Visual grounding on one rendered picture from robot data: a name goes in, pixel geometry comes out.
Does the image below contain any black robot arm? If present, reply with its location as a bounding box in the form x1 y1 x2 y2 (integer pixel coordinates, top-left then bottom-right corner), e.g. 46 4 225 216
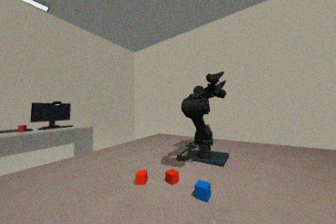
181 85 226 160

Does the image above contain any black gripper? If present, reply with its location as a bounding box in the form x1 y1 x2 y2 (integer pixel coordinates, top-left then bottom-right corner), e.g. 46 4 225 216
204 72 226 98

